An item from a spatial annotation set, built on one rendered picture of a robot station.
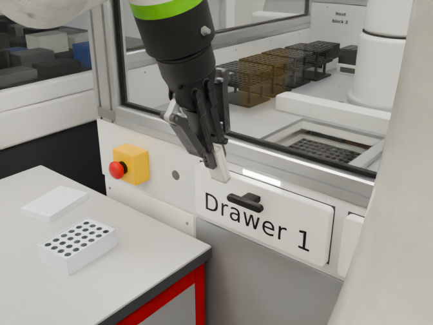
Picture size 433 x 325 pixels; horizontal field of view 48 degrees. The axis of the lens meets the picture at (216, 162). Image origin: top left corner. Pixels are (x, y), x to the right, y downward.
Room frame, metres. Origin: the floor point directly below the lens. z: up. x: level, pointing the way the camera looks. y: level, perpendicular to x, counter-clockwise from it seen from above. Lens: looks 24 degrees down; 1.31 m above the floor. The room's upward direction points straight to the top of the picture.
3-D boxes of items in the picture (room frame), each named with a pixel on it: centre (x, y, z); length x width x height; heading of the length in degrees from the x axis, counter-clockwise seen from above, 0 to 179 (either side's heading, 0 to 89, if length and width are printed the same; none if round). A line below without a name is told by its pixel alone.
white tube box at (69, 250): (0.80, 0.27, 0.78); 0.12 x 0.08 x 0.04; 146
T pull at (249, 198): (0.75, -0.06, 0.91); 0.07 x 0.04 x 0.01; 50
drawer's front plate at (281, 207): (0.77, -0.07, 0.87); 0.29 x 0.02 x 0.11; 50
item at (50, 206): (0.99, 0.37, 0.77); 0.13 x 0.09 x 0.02; 153
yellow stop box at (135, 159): (0.97, 0.19, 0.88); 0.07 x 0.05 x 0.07; 50
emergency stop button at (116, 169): (0.95, 0.21, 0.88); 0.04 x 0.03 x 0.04; 50
